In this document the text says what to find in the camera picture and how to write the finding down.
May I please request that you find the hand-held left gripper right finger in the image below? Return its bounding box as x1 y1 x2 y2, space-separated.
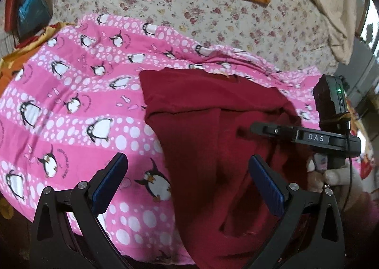
248 154 347 269

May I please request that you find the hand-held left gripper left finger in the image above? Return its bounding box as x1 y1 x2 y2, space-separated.
30 152 131 269

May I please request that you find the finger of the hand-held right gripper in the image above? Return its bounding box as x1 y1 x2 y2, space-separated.
250 122 298 140

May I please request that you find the dark red garment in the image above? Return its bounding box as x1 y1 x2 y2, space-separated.
139 67 326 269

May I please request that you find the person's right forearm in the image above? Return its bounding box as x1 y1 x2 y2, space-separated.
346 190 379 247

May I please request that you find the person's right hand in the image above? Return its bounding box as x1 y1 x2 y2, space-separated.
306 157 366 213

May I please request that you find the grey furniture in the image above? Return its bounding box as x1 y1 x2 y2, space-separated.
345 40 379 116

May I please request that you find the pink penguin blanket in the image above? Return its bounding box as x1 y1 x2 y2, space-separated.
0 14 325 266

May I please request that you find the red yellow decoration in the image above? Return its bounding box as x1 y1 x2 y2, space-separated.
359 153 375 181

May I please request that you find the beige cloth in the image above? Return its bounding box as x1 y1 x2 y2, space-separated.
289 0 369 65

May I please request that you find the floral bedsheet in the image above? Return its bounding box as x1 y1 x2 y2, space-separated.
49 0 339 80

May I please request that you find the orange yellow cloth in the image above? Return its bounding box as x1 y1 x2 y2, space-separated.
0 22 77 93

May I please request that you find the blue plastic bag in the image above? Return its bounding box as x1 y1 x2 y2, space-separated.
17 0 53 39

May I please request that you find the red bag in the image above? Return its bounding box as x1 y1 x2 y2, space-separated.
4 0 22 33

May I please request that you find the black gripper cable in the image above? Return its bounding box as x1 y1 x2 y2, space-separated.
342 155 355 213

